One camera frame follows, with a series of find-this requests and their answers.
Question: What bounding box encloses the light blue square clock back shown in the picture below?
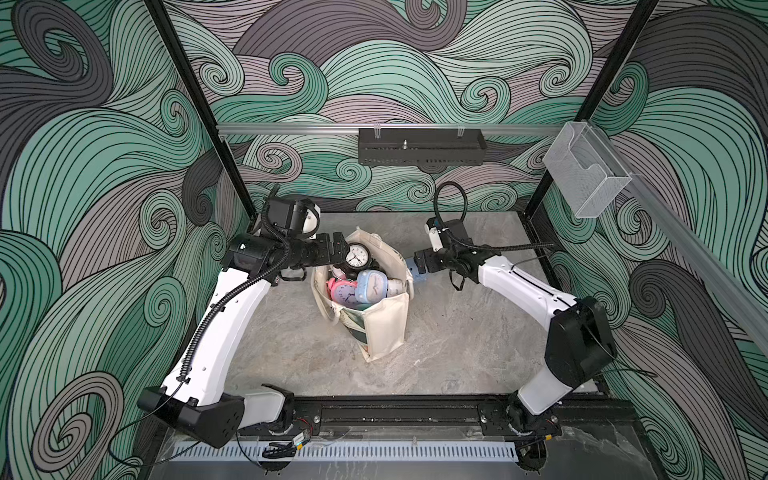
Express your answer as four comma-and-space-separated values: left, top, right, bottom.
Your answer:
406, 258, 428, 284

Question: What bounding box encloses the black twin-bell alarm clock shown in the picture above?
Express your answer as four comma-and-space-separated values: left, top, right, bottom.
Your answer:
343, 242, 373, 272

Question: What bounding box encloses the pink twin-bell alarm clock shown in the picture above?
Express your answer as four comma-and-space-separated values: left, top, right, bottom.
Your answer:
326, 277, 359, 308

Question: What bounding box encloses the light blue square alarm clock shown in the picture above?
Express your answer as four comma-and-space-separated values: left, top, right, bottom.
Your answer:
355, 270, 389, 305

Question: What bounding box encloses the floral canvas tote bag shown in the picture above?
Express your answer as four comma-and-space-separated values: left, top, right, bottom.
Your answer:
310, 229, 414, 362

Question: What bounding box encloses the white square alarm clock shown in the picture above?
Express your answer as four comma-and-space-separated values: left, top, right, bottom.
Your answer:
386, 278, 405, 297

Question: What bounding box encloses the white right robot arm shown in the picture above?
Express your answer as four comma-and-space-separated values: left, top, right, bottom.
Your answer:
411, 247, 617, 419

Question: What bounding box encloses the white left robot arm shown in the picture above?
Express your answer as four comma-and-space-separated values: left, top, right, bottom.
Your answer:
137, 232, 349, 448

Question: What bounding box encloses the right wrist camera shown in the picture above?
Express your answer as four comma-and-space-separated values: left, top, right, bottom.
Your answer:
425, 217, 473, 252

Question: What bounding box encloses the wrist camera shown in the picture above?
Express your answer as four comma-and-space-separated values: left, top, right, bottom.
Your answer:
260, 197, 320, 240
425, 217, 473, 252

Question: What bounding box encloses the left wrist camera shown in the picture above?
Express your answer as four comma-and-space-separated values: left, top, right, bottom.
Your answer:
260, 197, 320, 240

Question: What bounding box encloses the black perforated wall tray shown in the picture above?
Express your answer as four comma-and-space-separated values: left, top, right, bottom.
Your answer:
357, 127, 488, 168

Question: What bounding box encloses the clear acrylic wall holder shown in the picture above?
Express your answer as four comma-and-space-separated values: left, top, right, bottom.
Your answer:
543, 121, 631, 219

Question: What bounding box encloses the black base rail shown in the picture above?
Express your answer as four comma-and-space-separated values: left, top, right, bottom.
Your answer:
292, 393, 636, 438

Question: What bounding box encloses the white slotted cable duct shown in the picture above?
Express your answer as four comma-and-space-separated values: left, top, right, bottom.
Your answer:
170, 440, 518, 463

